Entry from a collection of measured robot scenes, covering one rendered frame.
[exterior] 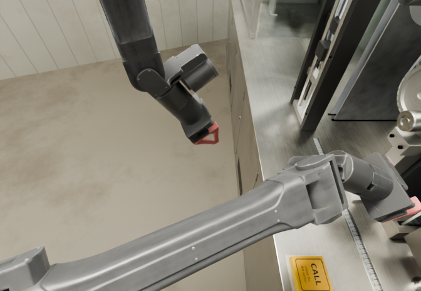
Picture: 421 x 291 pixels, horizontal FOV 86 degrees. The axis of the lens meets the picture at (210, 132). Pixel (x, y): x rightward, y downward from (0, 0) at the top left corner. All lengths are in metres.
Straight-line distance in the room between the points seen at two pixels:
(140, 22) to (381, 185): 0.43
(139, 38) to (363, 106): 0.76
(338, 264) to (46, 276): 0.55
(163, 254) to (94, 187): 1.63
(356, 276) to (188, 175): 1.30
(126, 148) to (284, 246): 1.61
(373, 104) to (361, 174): 0.55
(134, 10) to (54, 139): 2.07
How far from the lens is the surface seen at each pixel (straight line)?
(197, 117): 0.48
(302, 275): 0.58
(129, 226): 1.65
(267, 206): 0.29
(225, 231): 0.27
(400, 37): 0.81
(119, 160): 1.94
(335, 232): 0.67
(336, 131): 0.89
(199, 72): 0.42
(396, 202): 0.47
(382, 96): 0.93
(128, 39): 0.36
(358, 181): 0.41
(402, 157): 0.62
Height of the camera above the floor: 1.47
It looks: 48 degrees down
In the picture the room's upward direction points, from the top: straight up
